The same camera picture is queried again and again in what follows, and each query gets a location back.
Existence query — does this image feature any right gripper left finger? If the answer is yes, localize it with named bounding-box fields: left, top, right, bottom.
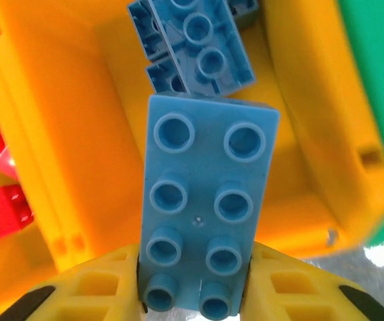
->
left=0, top=242, right=146, bottom=321

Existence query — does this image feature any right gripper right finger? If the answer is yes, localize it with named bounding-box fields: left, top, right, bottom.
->
left=240, top=241, right=384, bottom=321

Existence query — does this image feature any blue toy brick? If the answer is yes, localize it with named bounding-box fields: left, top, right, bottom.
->
left=126, top=0, right=175, bottom=62
left=137, top=93, right=282, bottom=321
left=146, top=59, right=192, bottom=94
left=147, top=0, right=257, bottom=96

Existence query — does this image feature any orange plastic bin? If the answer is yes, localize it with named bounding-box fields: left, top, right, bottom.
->
left=0, top=0, right=384, bottom=272
left=0, top=0, right=72, bottom=274

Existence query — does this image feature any green plastic bin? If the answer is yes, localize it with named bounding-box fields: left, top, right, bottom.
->
left=337, top=0, right=384, bottom=248

